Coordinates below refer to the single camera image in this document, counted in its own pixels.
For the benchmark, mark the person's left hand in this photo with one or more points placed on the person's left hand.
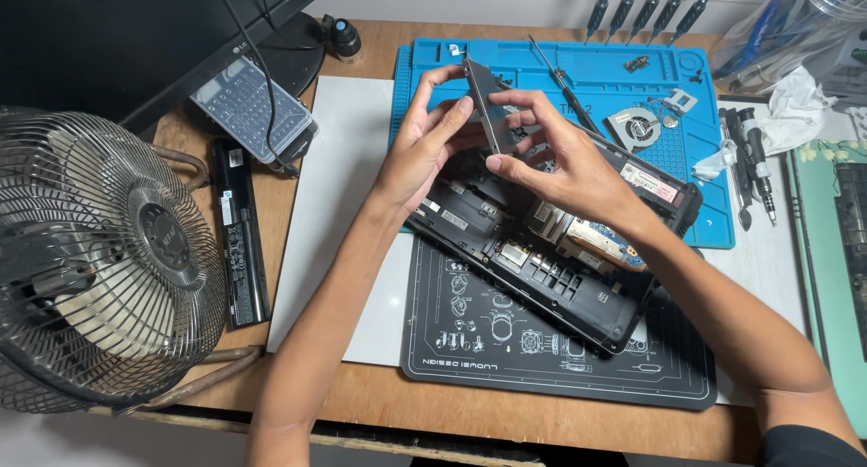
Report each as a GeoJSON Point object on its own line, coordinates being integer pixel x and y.
{"type": "Point", "coordinates": [413, 155]}

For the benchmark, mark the person's right hand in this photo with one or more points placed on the person's right hand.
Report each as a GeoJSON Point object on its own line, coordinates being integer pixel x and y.
{"type": "Point", "coordinates": [576, 176]}

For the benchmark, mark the grey metal drive bracket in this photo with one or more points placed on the grey metal drive bracket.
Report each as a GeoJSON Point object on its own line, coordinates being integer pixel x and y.
{"type": "Point", "coordinates": [489, 111]}

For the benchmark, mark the laptop cooling fan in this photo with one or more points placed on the laptop cooling fan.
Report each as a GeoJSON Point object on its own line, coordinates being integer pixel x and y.
{"type": "Point", "coordinates": [633, 128]}

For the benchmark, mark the thin black precision screwdriver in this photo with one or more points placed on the thin black precision screwdriver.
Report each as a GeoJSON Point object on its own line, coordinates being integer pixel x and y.
{"type": "Point", "coordinates": [565, 87]}

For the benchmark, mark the white board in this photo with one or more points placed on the white board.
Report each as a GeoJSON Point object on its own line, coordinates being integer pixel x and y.
{"type": "Point", "coordinates": [332, 203]}

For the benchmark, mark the black opened laptop base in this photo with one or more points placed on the black opened laptop base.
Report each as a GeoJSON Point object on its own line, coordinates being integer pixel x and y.
{"type": "Point", "coordinates": [569, 277]}

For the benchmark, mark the blue silicone repair mat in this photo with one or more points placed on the blue silicone repair mat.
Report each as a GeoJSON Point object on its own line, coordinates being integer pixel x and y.
{"type": "Point", "coordinates": [684, 176]}

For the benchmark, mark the silver coin cell battery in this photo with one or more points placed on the silver coin cell battery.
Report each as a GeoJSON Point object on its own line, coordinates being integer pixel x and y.
{"type": "Point", "coordinates": [670, 121]}

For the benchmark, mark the small white plastic piece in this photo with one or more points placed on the small white plastic piece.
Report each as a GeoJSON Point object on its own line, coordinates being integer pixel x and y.
{"type": "Point", "coordinates": [456, 49]}

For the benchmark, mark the small dark circuit board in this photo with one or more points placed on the small dark circuit board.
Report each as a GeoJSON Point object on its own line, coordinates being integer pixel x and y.
{"type": "Point", "coordinates": [636, 63]}

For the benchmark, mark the small black bottle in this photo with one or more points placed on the small black bottle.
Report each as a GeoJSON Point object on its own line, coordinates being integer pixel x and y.
{"type": "Point", "coordinates": [345, 39]}

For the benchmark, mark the small black screws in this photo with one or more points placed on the small black screws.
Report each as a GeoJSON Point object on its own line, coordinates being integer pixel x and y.
{"type": "Point", "coordinates": [697, 75]}

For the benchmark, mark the black round monitor stand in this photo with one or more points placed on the black round monitor stand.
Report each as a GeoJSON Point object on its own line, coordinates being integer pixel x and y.
{"type": "Point", "coordinates": [298, 47]}

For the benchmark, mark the black metal spudger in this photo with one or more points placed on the black metal spudger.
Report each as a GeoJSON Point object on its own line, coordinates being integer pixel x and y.
{"type": "Point", "coordinates": [737, 169]}

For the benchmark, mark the black standing screwdriver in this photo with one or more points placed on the black standing screwdriver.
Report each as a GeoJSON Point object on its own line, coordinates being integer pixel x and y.
{"type": "Point", "coordinates": [669, 7]}
{"type": "Point", "coordinates": [645, 7]}
{"type": "Point", "coordinates": [622, 7]}
{"type": "Point", "coordinates": [694, 7]}
{"type": "Point", "coordinates": [600, 7]}

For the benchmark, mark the clear screwdriver bit case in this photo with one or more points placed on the clear screwdriver bit case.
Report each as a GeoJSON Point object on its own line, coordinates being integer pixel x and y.
{"type": "Point", "coordinates": [247, 111]}

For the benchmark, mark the black electric screwdriver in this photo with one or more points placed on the black electric screwdriver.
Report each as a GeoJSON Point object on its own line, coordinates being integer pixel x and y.
{"type": "Point", "coordinates": [755, 148]}

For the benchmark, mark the black laptop battery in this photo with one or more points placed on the black laptop battery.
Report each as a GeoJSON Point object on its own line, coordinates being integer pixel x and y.
{"type": "Point", "coordinates": [240, 243]}

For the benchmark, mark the black printed work mat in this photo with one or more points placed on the black printed work mat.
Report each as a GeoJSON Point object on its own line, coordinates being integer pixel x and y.
{"type": "Point", "coordinates": [488, 365]}

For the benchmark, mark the crumpled white tissue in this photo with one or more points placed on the crumpled white tissue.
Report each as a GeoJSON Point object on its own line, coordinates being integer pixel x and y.
{"type": "Point", "coordinates": [792, 115]}

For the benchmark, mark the green flowered board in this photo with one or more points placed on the green flowered board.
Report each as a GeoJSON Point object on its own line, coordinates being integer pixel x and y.
{"type": "Point", "coordinates": [813, 250]}

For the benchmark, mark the clear plastic bag of tools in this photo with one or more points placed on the clear plastic bag of tools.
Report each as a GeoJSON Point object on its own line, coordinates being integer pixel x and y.
{"type": "Point", "coordinates": [786, 33]}

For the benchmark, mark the black keyboard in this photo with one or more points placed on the black keyboard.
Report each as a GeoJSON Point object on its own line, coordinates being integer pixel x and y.
{"type": "Point", "coordinates": [855, 250]}

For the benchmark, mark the metal cage desk fan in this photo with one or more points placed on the metal cage desk fan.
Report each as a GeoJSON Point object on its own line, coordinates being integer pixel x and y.
{"type": "Point", "coordinates": [101, 264]}

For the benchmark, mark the black monitor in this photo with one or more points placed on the black monitor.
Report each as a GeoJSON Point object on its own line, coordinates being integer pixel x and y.
{"type": "Point", "coordinates": [101, 40]}

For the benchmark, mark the person's black sleeve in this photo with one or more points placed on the person's black sleeve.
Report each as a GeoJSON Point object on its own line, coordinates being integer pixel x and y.
{"type": "Point", "coordinates": [813, 448]}

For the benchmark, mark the small white square bracket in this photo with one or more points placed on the small white square bracket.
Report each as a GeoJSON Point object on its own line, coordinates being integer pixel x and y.
{"type": "Point", "coordinates": [681, 101]}

